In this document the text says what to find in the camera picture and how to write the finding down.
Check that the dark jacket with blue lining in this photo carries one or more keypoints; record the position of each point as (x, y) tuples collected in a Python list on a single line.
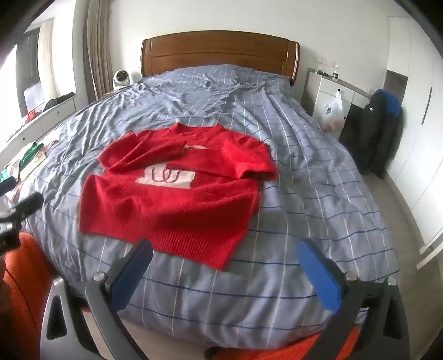
[(373, 135)]

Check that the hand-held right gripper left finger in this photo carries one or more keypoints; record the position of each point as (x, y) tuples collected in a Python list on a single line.
[(129, 273)]

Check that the person's orange clothing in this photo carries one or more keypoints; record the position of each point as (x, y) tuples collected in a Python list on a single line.
[(24, 297)]

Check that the white wardrobe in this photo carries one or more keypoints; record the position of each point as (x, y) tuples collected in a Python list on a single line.
[(418, 104)]

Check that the small white fan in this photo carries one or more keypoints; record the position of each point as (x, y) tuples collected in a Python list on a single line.
[(121, 79)]

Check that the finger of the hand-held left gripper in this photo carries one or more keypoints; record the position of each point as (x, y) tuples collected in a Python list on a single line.
[(29, 202)]

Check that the white dresser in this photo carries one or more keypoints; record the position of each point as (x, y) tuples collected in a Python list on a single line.
[(323, 90)]

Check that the white plastic bag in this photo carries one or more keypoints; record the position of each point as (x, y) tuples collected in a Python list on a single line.
[(331, 112)]

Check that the brown wooden headboard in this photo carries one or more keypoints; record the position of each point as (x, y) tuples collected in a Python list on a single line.
[(214, 48)]

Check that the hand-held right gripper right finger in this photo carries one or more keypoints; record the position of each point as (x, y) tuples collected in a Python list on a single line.
[(318, 273)]

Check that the small bottle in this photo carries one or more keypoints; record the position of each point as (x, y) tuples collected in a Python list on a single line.
[(335, 72)]

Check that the green cloth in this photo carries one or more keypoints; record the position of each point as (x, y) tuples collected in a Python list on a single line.
[(32, 152)]

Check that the bed with grey checked duvet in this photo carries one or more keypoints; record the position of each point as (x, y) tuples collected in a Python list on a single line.
[(294, 173)]

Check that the red knitted sweater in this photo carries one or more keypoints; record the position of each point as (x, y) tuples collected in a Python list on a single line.
[(166, 207)]

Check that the beige curtain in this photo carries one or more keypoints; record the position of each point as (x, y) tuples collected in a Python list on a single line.
[(98, 52)]

